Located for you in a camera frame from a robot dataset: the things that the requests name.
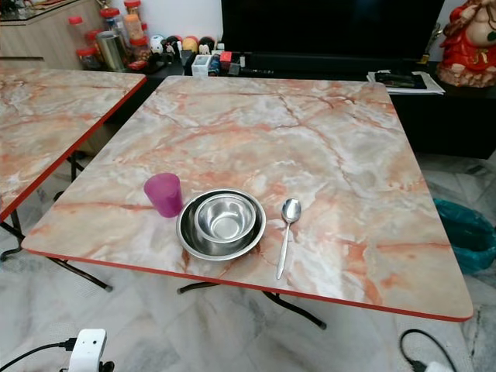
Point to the steel spoon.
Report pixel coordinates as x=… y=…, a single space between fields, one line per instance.
x=291 y=209

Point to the purple plastic cup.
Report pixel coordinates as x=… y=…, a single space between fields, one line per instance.
x=163 y=195

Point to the steel bowl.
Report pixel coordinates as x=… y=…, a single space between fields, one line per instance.
x=225 y=219

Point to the marble pattern folding table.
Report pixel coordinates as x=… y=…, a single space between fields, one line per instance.
x=46 y=116
x=318 y=155

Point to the small red-lid jar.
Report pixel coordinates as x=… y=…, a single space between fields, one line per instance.
x=86 y=60
x=138 y=54

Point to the metal tin canister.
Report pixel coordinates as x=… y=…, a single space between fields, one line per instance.
x=111 y=52

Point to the white desk organiser box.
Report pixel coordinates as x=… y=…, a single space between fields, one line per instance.
x=201 y=66

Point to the black white doll figurine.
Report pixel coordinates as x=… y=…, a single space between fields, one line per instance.
x=171 y=49

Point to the tall red-lid plastic jar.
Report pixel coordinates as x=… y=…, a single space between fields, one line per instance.
x=109 y=19
x=77 y=35

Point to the small red box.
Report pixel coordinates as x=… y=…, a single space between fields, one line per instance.
x=225 y=56

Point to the yellow round figurine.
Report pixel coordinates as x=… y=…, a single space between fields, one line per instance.
x=190 y=44

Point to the black television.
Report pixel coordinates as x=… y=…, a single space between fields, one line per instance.
x=333 y=25

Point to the flat black device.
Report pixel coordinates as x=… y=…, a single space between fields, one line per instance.
x=401 y=80

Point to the red buddha statue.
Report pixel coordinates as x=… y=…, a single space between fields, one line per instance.
x=469 y=43

